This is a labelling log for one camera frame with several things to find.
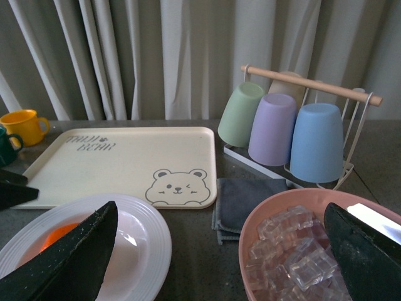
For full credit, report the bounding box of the grey folded cloth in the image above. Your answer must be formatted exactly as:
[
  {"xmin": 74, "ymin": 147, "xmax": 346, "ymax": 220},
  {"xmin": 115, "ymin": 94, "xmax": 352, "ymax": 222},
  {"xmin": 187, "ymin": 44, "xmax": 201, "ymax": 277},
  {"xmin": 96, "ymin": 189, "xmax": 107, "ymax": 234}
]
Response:
[{"xmin": 211, "ymin": 178, "xmax": 288, "ymax": 245}]

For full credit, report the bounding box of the white ridged plate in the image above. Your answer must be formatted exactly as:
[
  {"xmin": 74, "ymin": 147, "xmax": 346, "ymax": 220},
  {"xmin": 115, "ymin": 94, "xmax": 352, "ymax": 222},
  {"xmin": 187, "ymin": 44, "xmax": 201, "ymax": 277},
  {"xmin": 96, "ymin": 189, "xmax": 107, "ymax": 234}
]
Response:
[{"xmin": 1, "ymin": 194, "xmax": 172, "ymax": 300}]

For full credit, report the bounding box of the cream bear tray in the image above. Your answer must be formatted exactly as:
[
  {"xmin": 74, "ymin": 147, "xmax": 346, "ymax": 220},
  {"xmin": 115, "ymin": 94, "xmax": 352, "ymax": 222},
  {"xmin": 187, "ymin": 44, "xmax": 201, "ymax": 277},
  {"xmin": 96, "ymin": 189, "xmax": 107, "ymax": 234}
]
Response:
[{"xmin": 23, "ymin": 127, "xmax": 217, "ymax": 209}]

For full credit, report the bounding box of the clear ice cubes pile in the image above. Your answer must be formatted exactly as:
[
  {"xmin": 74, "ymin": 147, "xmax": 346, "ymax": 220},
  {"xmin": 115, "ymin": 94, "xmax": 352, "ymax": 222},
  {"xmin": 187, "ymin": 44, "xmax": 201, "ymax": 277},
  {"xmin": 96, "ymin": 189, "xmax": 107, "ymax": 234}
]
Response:
[{"xmin": 245, "ymin": 206, "xmax": 351, "ymax": 300}]

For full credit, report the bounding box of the pink bowl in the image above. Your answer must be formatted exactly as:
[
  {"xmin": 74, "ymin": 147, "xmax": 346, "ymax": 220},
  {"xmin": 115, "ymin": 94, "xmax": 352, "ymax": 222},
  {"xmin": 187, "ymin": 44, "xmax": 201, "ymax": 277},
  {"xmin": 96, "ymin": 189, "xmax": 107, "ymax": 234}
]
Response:
[{"xmin": 238, "ymin": 188, "xmax": 400, "ymax": 300}]

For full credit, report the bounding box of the green plastic cup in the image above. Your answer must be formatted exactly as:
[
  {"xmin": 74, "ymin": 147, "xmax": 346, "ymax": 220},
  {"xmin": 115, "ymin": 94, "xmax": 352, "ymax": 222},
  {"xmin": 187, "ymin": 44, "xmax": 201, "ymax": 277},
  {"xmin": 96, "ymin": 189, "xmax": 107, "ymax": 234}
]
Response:
[{"xmin": 217, "ymin": 82, "xmax": 265, "ymax": 147}]

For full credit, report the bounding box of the white wire cup rack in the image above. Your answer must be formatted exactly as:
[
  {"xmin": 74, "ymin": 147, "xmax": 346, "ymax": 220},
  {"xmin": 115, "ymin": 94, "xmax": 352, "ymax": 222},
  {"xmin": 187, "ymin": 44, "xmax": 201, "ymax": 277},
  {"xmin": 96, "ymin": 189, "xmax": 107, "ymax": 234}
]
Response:
[{"xmin": 223, "ymin": 64, "xmax": 383, "ymax": 190}]

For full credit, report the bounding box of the dark green mug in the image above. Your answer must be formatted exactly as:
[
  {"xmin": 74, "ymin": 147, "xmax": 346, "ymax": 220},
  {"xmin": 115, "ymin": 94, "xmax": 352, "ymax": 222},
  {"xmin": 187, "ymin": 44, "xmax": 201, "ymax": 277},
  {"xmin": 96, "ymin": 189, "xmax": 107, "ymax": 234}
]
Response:
[{"xmin": 1, "ymin": 127, "xmax": 24, "ymax": 167}]

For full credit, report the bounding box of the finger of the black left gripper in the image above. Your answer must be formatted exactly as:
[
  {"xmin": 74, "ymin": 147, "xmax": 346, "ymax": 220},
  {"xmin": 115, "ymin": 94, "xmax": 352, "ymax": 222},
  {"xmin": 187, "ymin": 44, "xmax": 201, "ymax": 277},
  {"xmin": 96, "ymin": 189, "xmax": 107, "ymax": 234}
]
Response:
[{"xmin": 0, "ymin": 169, "xmax": 39, "ymax": 210}]

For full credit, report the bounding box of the yellow mug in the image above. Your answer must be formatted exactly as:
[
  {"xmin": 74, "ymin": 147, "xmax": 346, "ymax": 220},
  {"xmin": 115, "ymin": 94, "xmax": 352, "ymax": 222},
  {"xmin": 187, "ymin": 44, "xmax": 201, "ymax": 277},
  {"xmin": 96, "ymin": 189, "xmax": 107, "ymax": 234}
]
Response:
[{"xmin": 1, "ymin": 109, "xmax": 50, "ymax": 147}]

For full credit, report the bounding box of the purple plastic cup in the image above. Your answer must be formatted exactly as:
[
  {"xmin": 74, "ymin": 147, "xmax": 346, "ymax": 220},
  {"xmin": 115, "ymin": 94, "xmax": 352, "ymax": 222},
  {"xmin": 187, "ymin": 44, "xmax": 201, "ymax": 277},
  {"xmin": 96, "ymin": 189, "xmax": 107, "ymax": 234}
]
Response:
[{"xmin": 248, "ymin": 93, "xmax": 297, "ymax": 166}]

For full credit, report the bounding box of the blue plastic cup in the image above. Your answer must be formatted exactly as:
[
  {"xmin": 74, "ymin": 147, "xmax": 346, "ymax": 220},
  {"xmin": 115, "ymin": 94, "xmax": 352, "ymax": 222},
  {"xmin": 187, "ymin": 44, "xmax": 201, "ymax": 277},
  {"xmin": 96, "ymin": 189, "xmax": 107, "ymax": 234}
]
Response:
[{"xmin": 289, "ymin": 103, "xmax": 343, "ymax": 183}]

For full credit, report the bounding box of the white curtain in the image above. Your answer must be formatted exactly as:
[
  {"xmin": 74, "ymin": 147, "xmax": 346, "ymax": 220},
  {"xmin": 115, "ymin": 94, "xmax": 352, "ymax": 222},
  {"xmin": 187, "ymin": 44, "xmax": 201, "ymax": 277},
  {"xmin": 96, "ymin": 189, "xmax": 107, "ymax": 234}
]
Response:
[{"xmin": 1, "ymin": 1, "xmax": 400, "ymax": 120}]

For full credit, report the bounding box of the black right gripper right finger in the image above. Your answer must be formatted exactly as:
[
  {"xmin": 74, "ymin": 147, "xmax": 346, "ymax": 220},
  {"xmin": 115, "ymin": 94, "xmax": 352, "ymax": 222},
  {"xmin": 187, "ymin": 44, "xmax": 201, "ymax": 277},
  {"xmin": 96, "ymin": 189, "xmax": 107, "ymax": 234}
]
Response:
[{"xmin": 324, "ymin": 203, "xmax": 400, "ymax": 300}]

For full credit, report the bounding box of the beige plastic cup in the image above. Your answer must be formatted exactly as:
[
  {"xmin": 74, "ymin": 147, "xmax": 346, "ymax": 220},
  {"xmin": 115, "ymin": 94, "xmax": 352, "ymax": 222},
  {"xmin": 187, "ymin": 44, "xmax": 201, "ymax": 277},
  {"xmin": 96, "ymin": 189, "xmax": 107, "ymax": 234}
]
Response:
[{"xmin": 268, "ymin": 80, "xmax": 306, "ymax": 110}]

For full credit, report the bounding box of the orange fruit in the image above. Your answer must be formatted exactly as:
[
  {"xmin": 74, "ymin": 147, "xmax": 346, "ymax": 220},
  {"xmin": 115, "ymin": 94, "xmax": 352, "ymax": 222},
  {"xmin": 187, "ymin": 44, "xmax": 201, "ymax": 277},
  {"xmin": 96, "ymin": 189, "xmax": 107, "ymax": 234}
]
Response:
[{"xmin": 40, "ymin": 223, "xmax": 79, "ymax": 252}]

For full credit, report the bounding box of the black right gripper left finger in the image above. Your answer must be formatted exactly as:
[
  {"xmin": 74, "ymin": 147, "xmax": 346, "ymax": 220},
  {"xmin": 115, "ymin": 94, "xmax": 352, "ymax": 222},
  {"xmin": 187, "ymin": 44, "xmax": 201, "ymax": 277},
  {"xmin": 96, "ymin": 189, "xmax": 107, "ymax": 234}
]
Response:
[{"xmin": 1, "ymin": 201, "xmax": 118, "ymax": 300}]

